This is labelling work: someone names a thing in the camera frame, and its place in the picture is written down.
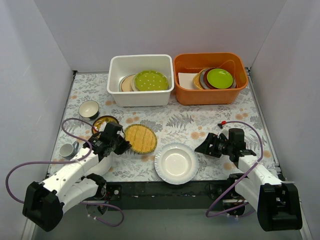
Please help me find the woven bamboo round plate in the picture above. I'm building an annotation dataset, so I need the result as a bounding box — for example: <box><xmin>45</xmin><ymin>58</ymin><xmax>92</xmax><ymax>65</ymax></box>
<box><xmin>124</xmin><ymin>124</ymin><xmax>158</xmax><ymax>154</ymax></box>

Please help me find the beige bird pattern plate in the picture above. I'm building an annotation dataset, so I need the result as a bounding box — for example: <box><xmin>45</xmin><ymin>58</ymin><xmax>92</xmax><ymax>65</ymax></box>
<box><xmin>122</xmin><ymin>74</ymin><xmax>135</xmax><ymax>92</ymax></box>

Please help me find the white watermelon pattern plate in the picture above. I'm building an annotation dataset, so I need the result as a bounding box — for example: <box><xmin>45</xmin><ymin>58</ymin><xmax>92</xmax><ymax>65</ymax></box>
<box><xmin>118</xmin><ymin>76</ymin><xmax>126</xmax><ymax>92</ymax></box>

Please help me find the green dotted scalloped plate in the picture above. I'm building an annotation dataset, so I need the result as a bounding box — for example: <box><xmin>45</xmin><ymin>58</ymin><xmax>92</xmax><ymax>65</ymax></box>
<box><xmin>133</xmin><ymin>70</ymin><xmax>169</xmax><ymax>92</ymax></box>

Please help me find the beige green floral plate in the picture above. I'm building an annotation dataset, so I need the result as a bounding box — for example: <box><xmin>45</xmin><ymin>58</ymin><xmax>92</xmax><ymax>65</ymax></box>
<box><xmin>131</xmin><ymin>80</ymin><xmax>140</xmax><ymax>92</ymax></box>

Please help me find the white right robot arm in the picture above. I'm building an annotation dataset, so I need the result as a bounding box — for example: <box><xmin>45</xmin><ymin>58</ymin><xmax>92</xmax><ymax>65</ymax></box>
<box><xmin>195</xmin><ymin>128</ymin><xmax>303</xmax><ymax>232</ymax></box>

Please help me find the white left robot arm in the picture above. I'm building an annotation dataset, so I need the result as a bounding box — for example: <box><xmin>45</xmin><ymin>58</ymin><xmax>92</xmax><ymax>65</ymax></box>
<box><xmin>22</xmin><ymin>122</ymin><xmax>131</xmax><ymax>232</ymax></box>

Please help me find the white plastic bin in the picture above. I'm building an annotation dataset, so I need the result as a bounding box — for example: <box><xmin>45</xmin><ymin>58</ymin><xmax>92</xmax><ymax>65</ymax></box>
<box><xmin>107</xmin><ymin>54</ymin><xmax>175</xmax><ymax>107</ymax></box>

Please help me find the green plate in orange bin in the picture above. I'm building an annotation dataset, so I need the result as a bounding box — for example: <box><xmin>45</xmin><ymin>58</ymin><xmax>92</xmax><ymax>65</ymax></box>
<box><xmin>206</xmin><ymin>68</ymin><xmax>234</xmax><ymax>89</ymax></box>

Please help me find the stack of plates in bin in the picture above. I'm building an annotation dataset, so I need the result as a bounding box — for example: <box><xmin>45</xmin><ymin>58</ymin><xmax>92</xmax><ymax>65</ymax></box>
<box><xmin>191</xmin><ymin>67</ymin><xmax>238</xmax><ymax>90</ymax></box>

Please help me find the orange plastic bin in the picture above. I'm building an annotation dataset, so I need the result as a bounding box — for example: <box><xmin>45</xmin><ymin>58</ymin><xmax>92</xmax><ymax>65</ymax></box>
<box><xmin>173</xmin><ymin>52</ymin><xmax>248</xmax><ymax>106</ymax></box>

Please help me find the white paper in orange bin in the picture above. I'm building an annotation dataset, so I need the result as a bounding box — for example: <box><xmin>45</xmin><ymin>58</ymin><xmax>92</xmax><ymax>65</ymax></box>
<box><xmin>178</xmin><ymin>72</ymin><xmax>197</xmax><ymax>90</ymax></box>

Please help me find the floral patterned table mat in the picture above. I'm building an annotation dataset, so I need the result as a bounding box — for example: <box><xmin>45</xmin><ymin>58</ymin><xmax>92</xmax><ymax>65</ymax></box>
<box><xmin>64</xmin><ymin>73</ymin><xmax>278</xmax><ymax>182</ymax></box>

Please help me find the small yellow black dish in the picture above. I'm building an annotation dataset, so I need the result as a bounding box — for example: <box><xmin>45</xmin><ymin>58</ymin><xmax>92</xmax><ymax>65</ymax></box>
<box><xmin>91</xmin><ymin>115</ymin><xmax>119</xmax><ymax>134</ymax></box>

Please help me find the white deep plate left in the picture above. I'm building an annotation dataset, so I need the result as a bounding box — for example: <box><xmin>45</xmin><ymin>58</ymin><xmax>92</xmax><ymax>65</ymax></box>
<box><xmin>100</xmin><ymin>152</ymin><xmax>115</xmax><ymax>176</ymax></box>

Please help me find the white deep plate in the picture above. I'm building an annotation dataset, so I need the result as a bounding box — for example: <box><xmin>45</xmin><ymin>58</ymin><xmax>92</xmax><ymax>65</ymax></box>
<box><xmin>154</xmin><ymin>142</ymin><xmax>199</xmax><ymax>185</ymax></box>
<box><xmin>100</xmin><ymin>152</ymin><xmax>115</xmax><ymax>176</ymax></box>

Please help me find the small white dark bowl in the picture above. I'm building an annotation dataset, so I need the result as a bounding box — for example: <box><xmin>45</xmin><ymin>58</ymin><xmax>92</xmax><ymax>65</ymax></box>
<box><xmin>78</xmin><ymin>100</ymin><xmax>100</xmax><ymax>121</ymax></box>

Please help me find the white deep plate centre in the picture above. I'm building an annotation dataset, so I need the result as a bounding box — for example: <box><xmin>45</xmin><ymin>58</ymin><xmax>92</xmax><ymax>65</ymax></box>
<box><xmin>154</xmin><ymin>142</ymin><xmax>199</xmax><ymax>185</ymax></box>

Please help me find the small grey white mug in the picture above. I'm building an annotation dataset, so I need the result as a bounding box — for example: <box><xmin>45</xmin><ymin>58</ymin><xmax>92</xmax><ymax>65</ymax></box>
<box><xmin>59</xmin><ymin>141</ymin><xmax>79</xmax><ymax>160</ymax></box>

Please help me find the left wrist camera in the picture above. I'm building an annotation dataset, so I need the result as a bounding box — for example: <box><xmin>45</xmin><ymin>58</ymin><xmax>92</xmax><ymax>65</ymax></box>
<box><xmin>101</xmin><ymin>122</ymin><xmax>123</xmax><ymax>141</ymax></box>

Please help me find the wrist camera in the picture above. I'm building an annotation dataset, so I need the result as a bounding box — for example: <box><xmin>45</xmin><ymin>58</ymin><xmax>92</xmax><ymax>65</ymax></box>
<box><xmin>228</xmin><ymin>128</ymin><xmax>246</xmax><ymax>151</ymax></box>
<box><xmin>101</xmin><ymin>122</ymin><xmax>123</xmax><ymax>141</ymax></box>

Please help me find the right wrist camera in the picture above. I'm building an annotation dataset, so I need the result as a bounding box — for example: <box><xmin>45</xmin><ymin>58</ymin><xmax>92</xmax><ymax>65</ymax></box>
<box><xmin>228</xmin><ymin>128</ymin><xmax>246</xmax><ymax>151</ymax></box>

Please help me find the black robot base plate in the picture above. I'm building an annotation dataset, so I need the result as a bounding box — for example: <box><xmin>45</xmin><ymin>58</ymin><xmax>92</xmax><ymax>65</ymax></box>
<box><xmin>77</xmin><ymin>181</ymin><xmax>251</xmax><ymax>212</ymax></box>

